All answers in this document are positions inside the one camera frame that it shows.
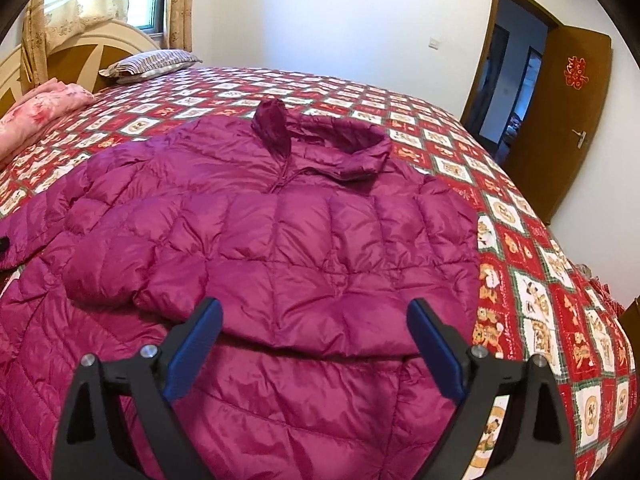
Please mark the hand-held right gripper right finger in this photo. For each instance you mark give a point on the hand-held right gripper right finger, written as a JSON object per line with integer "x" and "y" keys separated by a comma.
{"x": 440, "y": 345}

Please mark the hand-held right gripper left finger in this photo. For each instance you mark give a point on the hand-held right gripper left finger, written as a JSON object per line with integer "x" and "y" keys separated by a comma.
{"x": 192, "y": 345}

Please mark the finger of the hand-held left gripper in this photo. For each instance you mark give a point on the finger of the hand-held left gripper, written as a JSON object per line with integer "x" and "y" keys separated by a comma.
{"x": 3, "y": 252}

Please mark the magenta down jacket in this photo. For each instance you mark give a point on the magenta down jacket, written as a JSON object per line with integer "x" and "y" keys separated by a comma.
{"x": 280, "y": 230}

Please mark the red printed bedspread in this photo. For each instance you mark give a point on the red printed bedspread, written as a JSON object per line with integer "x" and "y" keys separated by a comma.
{"x": 545, "y": 280}

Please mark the pink floral quilt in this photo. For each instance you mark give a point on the pink floral quilt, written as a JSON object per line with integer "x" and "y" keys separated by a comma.
{"x": 35, "y": 110}

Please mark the wooden cabinet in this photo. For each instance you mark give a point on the wooden cabinet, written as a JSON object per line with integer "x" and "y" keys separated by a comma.
{"x": 631, "y": 317}

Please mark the cream wooden headboard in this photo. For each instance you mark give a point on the cream wooden headboard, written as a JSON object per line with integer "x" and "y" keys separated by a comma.
{"x": 75, "y": 55}

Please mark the striped pillow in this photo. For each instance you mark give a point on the striped pillow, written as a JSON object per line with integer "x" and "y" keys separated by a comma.
{"x": 150, "y": 63}

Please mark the brown wooden door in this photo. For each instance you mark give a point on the brown wooden door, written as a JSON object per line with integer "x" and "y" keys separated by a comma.
{"x": 555, "y": 125}

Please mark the beige patterned curtain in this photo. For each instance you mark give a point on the beige patterned curtain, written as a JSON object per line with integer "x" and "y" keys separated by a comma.
{"x": 180, "y": 5}

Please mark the red paper door decoration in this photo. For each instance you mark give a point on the red paper door decoration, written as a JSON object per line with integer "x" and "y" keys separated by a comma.
{"x": 576, "y": 72}

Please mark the brown door frame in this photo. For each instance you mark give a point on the brown door frame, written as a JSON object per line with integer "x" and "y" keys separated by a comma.
{"x": 505, "y": 60}

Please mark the white wall switch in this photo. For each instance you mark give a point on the white wall switch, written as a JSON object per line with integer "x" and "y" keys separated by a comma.
{"x": 435, "y": 42}

